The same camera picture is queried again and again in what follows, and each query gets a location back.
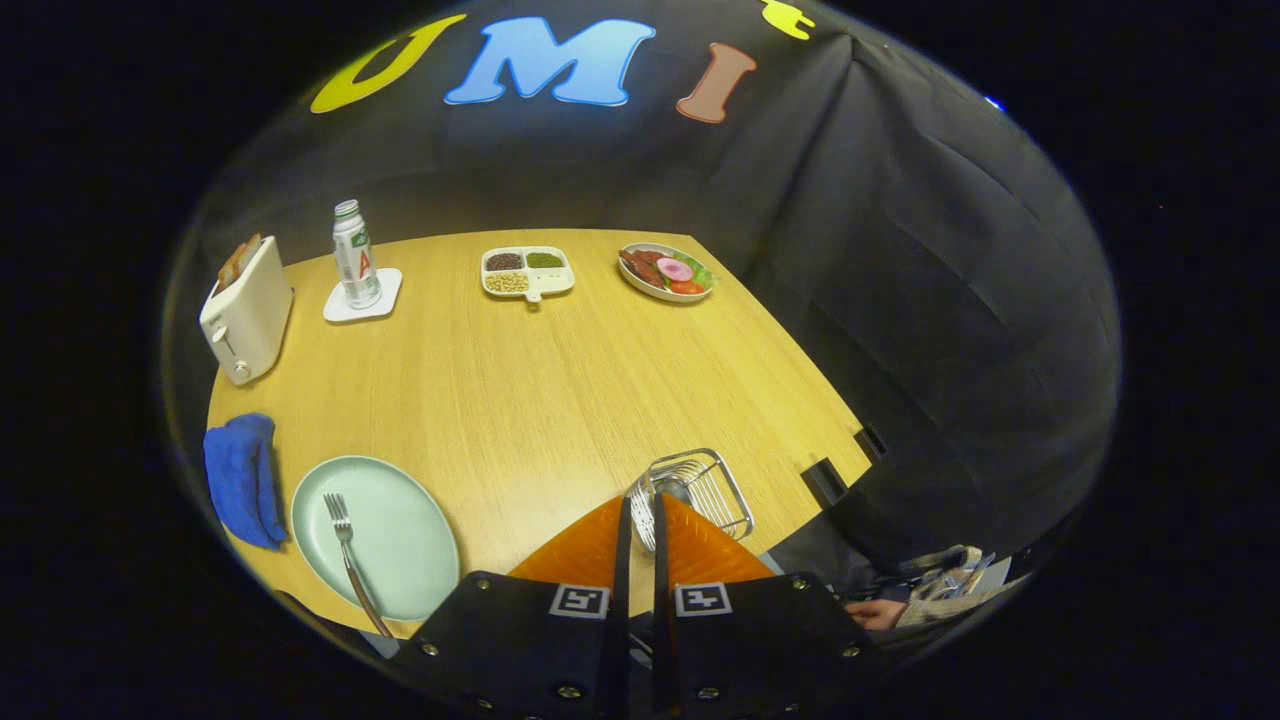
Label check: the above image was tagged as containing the metal wire basket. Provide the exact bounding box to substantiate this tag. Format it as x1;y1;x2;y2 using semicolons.
627;448;756;554

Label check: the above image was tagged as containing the plastic water bottle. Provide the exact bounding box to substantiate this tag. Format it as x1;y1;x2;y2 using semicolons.
333;199;383;310

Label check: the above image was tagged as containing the pale green plate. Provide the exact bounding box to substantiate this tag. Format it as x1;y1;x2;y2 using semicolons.
290;456;462;622

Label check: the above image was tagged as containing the white plate of food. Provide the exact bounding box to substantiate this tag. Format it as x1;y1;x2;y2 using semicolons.
617;243;718;304

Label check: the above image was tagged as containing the white toaster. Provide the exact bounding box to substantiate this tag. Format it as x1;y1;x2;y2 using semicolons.
199;235;295;387

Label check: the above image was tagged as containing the blue cloth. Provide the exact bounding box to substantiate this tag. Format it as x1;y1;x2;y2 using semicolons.
203;413;289;552

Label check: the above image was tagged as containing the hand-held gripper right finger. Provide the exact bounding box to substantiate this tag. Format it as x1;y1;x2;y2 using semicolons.
652;492;883;720

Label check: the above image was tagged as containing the white divided dish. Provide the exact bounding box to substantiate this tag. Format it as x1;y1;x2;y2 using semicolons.
480;246;577;304

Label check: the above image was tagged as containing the wooden-handled metal fork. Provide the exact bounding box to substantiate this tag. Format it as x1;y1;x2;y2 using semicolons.
323;492;396;639

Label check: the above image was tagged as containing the white square coaster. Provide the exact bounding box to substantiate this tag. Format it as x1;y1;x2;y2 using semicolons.
322;267;404;323

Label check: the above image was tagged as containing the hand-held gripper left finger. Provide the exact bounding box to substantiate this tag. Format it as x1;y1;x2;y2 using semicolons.
388;496;633;720

